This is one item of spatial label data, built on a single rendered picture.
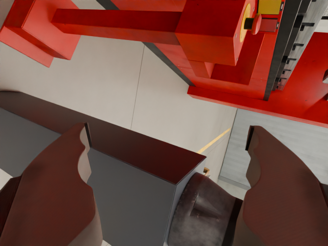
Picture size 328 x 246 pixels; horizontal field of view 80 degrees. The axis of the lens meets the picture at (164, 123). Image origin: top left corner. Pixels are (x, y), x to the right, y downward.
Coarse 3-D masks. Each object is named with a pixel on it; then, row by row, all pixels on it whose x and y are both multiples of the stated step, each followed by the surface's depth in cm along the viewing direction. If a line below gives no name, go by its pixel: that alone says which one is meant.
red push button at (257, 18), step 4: (256, 16) 38; (260, 16) 39; (248, 20) 40; (252, 20) 39; (256, 20) 38; (260, 20) 39; (244, 24) 40; (248, 24) 40; (252, 24) 39; (256, 24) 39; (260, 24) 41; (244, 28) 41; (248, 28) 40; (252, 28) 39; (256, 28) 39; (252, 32) 40; (256, 32) 40
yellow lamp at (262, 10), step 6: (264, 0) 44; (270, 0) 43; (276, 0) 43; (264, 6) 45; (270, 6) 45; (276, 6) 44; (258, 12) 47; (264, 12) 47; (270, 12) 46; (276, 12) 46
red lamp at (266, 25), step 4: (264, 20) 49; (268, 20) 49; (272, 20) 48; (276, 20) 48; (264, 24) 50; (268, 24) 50; (272, 24) 50; (260, 28) 52; (264, 28) 52; (268, 28) 51; (272, 28) 51
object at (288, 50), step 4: (296, 16) 84; (300, 16) 84; (296, 20) 84; (300, 20) 84; (296, 24) 84; (300, 24) 83; (292, 28) 85; (296, 28) 85; (292, 32) 88; (296, 32) 87; (292, 36) 91; (296, 36) 90; (288, 40) 95; (292, 40) 94; (288, 44) 99; (292, 44) 98; (288, 48) 102; (284, 52) 108; (288, 52) 106
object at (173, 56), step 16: (96, 0) 98; (112, 0) 93; (128, 0) 88; (144, 0) 85; (160, 0) 82; (176, 0) 78; (160, 48) 138; (176, 48) 130; (272, 48) 94; (176, 64) 166; (256, 64) 118; (192, 80) 206; (208, 80) 187; (256, 80) 147; (256, 96) 195
